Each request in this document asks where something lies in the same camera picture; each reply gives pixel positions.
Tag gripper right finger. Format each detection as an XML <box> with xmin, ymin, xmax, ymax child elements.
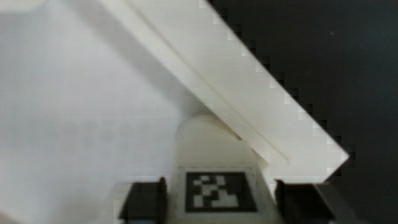
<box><xmin>276</xmin><ymin>180</ymin><xmax>360</xmax><ymax>224</ymax></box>

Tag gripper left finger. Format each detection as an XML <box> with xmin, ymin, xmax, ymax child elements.
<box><xmin>120</xmin><ymin>178</ymin><xmax>168</xmax><ymax>224</ymax></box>

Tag white table leg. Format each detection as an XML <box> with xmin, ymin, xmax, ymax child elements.
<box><xmin>168</xmin><ymin>115</ymin><xmax>285</xmax><ymax>224</ymax></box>

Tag white square table top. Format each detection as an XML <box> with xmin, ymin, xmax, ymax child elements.
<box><xmin>0</xmin><ymin>0</ymin><xmax>349</xmax><ymax>224</ymax></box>

